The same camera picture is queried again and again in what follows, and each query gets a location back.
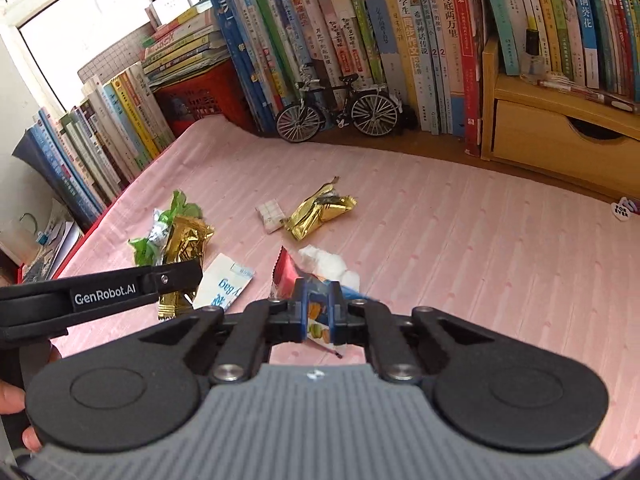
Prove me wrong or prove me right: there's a white blue paper bag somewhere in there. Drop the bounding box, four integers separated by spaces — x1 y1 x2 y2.
192 253 256 312

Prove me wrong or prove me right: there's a person's left hand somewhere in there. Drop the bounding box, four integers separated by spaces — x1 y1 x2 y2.
0 341 63 453

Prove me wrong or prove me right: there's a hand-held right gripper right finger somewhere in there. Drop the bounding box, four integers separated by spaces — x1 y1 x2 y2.
325 280 494 387

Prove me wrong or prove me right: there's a grey grid cutting mat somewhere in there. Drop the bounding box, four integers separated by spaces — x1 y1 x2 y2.
75 22 157 92

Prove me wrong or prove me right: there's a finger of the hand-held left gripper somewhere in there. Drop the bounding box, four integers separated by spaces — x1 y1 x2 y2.
149 259 204 297

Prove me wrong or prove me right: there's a row of tall upright books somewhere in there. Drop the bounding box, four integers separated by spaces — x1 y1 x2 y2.
202 0 489 157

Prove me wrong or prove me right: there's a gold candy wrapper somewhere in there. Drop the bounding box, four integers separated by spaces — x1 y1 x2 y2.
284 176 358 242
157 215 216 322

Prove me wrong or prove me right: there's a white tissue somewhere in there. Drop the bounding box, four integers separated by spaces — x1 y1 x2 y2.
298 245 362 292

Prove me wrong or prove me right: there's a yellow black highlighter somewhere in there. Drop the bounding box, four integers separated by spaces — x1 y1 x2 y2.
525 16 542 57

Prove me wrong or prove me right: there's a red snack wrapper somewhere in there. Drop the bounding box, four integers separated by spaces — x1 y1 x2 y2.
270 245 347 361

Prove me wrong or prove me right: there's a miniature bicycle model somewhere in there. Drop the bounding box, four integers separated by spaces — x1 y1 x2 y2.
275 62 404 144

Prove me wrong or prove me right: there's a red plastic crate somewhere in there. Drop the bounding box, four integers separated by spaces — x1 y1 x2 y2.
152 57 252 133

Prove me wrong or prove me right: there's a green wrapper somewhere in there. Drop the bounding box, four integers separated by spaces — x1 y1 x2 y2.
127 191 203 267

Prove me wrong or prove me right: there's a stack of flat books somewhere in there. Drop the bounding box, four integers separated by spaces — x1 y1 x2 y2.
140 2 232 89

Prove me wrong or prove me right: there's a wooden drawer organiser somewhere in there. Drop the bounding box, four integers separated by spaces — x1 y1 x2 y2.
480 35 640 197

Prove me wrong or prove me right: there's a small white packet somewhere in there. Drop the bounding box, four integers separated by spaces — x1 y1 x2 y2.
255 200 286 235

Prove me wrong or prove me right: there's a row of books above organiser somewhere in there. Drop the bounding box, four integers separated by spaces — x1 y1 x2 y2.
475 0 640 97

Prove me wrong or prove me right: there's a row of upright side books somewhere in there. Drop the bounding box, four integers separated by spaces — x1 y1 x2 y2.
12 62 176 221

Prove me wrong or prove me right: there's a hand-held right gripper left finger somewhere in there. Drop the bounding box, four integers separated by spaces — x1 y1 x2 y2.
135 280 308 387

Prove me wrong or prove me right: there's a pink striped tablecloth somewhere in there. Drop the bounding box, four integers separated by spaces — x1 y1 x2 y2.
50 115 640 467

